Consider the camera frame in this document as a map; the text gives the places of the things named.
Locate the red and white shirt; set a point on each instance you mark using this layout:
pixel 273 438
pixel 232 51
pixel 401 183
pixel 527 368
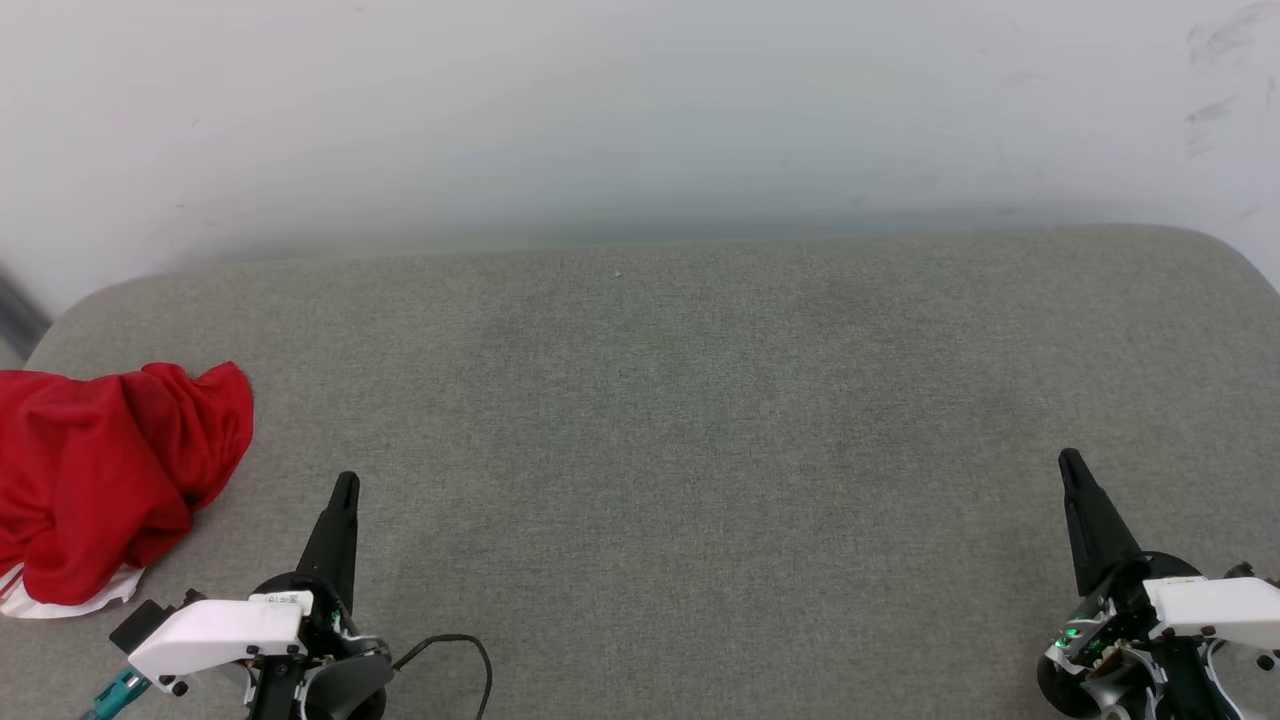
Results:
pixel 100 470

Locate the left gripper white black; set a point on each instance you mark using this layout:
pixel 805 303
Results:
pixel 220 632

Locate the grey fabric sofa cushion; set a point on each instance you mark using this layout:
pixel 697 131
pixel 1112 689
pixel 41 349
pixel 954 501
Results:
pixel 680 450

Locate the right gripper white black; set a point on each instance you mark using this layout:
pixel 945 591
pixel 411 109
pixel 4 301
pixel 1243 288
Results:
pixel 1200 610

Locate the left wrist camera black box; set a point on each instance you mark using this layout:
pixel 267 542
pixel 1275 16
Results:
pixel 140 625

